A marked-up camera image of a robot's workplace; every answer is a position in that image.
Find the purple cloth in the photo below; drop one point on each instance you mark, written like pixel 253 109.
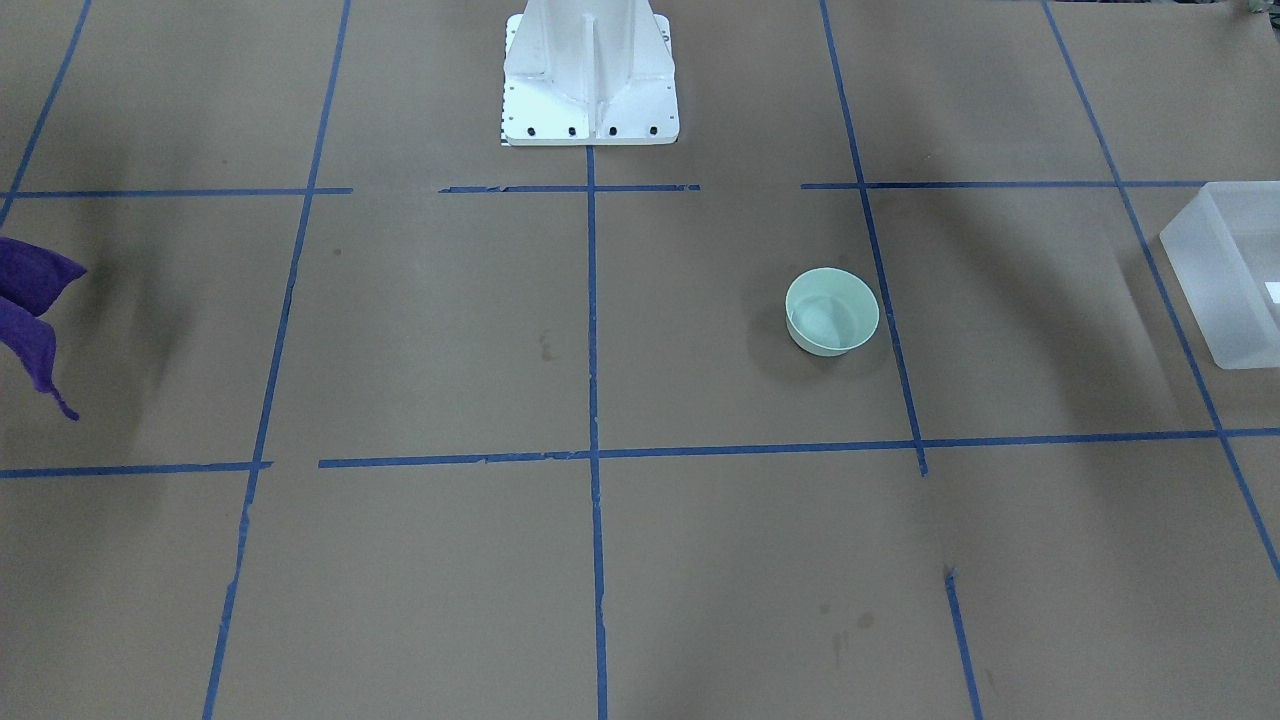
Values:
pixel 32 280

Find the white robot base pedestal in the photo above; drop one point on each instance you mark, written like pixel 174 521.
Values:
pixel 589 73

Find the clear plastic bin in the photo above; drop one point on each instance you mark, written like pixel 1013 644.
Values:
pixel 1224 248

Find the mint green bowl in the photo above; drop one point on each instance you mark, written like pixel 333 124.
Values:
pixel 830 312

